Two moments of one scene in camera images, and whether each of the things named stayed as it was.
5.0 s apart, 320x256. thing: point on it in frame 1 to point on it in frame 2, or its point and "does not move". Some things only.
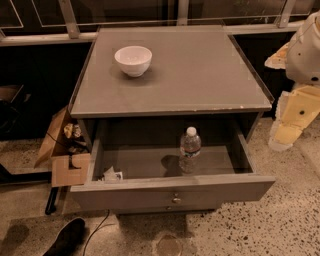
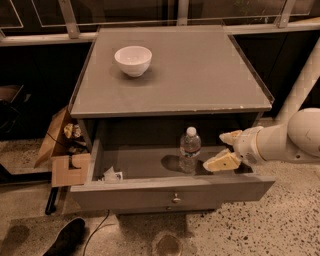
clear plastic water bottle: (190, 151) does not move
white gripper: (304, 60) to (246, 145)
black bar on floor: (50, 205) does not move
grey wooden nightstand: (177, 138) does not move
